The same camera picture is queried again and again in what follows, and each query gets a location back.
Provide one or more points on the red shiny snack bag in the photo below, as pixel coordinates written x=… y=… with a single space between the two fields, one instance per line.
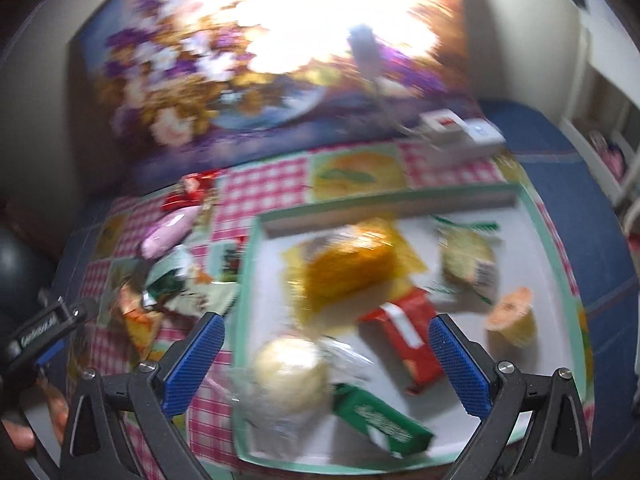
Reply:
x=191 y=190

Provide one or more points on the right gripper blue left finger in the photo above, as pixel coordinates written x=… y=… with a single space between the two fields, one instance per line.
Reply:
x=185 y=364

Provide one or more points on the checkered fruit tablecloth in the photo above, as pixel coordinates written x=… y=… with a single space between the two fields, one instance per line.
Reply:
x=103 y=250

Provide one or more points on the beige orange bread packet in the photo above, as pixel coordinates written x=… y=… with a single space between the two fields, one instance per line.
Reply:
x=142 y=326

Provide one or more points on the teal white cardboard box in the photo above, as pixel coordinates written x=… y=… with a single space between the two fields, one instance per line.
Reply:
x=330 y=446

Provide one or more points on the round cracker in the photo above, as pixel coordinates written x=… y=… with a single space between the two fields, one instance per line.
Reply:
x=467 y=256

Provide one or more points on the white power strip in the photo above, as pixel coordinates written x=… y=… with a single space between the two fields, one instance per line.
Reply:
x=470 y=135

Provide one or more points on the white gooseneck plug lamp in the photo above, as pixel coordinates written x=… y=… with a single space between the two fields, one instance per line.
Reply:
x=368 y=59

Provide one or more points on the flower vase painting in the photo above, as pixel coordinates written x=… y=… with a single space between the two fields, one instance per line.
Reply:
x=188 y=85

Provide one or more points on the round bun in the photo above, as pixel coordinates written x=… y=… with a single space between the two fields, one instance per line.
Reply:
x=289 y=384

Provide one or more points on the light green snack packet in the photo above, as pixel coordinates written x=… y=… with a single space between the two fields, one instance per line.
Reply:
x=167 y=277

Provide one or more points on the red snack packet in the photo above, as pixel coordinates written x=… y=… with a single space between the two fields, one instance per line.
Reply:
x=404 y=322

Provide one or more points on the person's left hand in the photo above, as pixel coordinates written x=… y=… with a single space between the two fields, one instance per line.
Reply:
x=41 y=417

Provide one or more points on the small red candy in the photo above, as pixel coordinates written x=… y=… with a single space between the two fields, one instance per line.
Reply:
x=231 y=260

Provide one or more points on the dark green snack packet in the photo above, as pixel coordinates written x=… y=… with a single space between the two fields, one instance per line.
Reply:
x=385 y=427

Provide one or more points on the white chair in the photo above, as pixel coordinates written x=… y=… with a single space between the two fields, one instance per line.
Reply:
x=601 y=117

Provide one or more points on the orange jelly cup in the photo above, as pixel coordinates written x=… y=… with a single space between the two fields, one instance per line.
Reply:
x=513 y=318

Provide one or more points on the yellow orange cake packet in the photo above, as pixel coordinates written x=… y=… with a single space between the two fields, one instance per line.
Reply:
x=347 y=260

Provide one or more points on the purple strawberry bread packet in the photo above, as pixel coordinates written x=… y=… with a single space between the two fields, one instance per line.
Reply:
x=168 y=232

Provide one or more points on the blue bedsheet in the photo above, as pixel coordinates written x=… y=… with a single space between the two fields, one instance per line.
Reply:
x=603 y=269

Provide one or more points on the white cream calligraphy packet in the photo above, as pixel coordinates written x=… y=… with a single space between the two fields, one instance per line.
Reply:
x=203 y=294

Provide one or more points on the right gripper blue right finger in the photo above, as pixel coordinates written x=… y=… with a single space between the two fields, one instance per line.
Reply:
x=467 y=365

